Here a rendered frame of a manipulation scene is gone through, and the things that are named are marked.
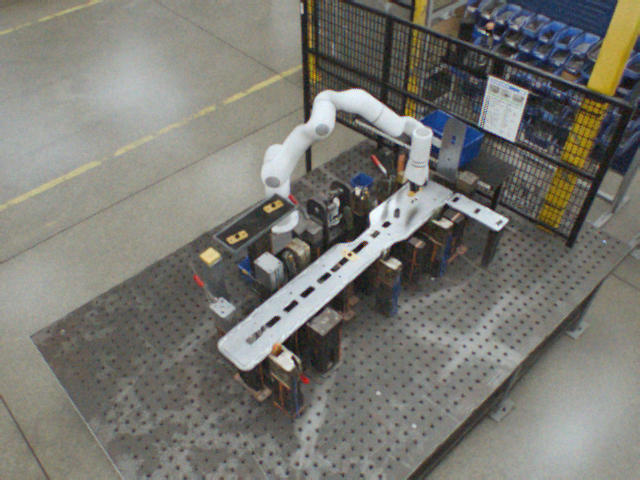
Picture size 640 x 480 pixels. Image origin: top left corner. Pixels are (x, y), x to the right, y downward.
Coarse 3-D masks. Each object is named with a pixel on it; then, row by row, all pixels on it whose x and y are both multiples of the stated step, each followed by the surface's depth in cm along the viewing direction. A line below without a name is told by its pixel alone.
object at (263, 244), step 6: (264, 234) 247; (270, 234) 252; (258, 240) 246; (264, 240) 250; (270, 240) 254; (252, 246) 251; (258, 246) 249; (264, 246) 253; (270, 246) 256; (252, 252) 254; (258, 252) 252; (264, 252) 255; (270, 252) 259; (252, 258) 258; (252, 264) 261; (252, 270) 265; (252, 276) 269; (252, 282) 273; (258, 288) 272; (258, 294) 275
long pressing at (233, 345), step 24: (432, 192) 281; (384, 216) 269; (408, 216) 269; (360, 240) 259; (384, 240) 259; (312, 264) 249; (360, 264) 249; (288, 288) 240; (336, 288) 240; (264, 312) 232; (312, 312) 232; (240, 336) 224; (264, 336) 224; (288, 336) 225; (240, 360) 217
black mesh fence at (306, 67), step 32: (320, 0) 319; (352, 0) 304; (352, 32) 316; (384, 64) 312; (448, 64) 285; (512, 64) 259; (384, 96) 325; (416, 96) 311; (480, 96) 282; (608, 96) 238; (352, 128) 360; (544, 128) 268; (512, 160) 290; (608, 160) 253; (480, 192) 316; (512, 192) 302; (544, 192) 288; (544, 224) 298; (576, 224) 284
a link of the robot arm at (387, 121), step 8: (384, 112) 236; (392, 112) 239; (376, 120) 237; (384, 120) 237; (392, 120) 238; (400, 120) 241; (408, 120) 248; (384, 128) 240; (392, 128) 240; (400, 128) 241; (408, 128) 253; (416, 128) 253; (392, 136) 244
